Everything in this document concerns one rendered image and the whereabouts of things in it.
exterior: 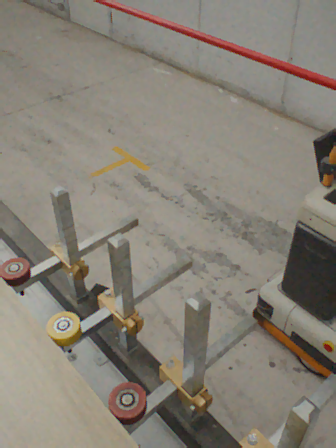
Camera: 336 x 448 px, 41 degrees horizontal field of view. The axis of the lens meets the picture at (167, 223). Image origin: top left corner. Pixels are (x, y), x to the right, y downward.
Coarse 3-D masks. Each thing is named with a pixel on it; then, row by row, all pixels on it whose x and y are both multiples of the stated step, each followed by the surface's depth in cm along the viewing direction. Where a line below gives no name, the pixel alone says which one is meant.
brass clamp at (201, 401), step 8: (176, 360) 109; (160, 368) 108; (176, 368) 108; (160, 376) 110; (168, 376) 106; (176, 376) 106; (176, 384) 105; (184, 392) 103; (200, 392) 103; (208, 392) 105; (184, 400) 105; (192, 400) 102; (200, 400) 102; (208, 400) 103; (192, 408) 102; (200, 408) 102
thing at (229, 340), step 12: (240, 324) 118; (252, 324) 118; (228, 336) 116; (240, 336) 116; (216, 348) 113; (228, 348) 115; (216, 360) 113; (168, 384) 106; (156, 396) 103; (168, 396) 104; (156, 408) 103; (144, 420) 101; (132, 432) 100
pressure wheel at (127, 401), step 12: (120, 384) 96; (132, 384) 96; (120, 396) 95; (132, 396) 95; (144, 396) 94; (120, 408) 92; (132, 408) 92; (144, 408) 93; (120, 420) 92; (132, 420) 92
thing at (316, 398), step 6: (330, 378) 104; (324, 384) 103; (330, 384) 103; (318, 390) 102; (324, 390) 102; (330, 390) 102; (312, 396) 101; (318, 396) 101; (324, 396) 101; (330, 396) 101; (312, 402) 100; (318, 402) 100; (324, 402) 100; (282, 426) 96; (276, 432) 95; (282, 432) 95; (270, 438) 94; (276, 438) 94; (276, 444) 93
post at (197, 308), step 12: (192, 300) 84; (204, 300) 83; (192, 312) 84; (204, 312) 84; (192, 324) 86; (204, 324) 87; (192, 336) 89; (204, 336) 90; (192, 348) 91; (204, 348) 93; (192, 360) 94; (204, 360) 96; (192, 372) 96; (204, 372) 100; (192, 384) 99; (192, 396) 102
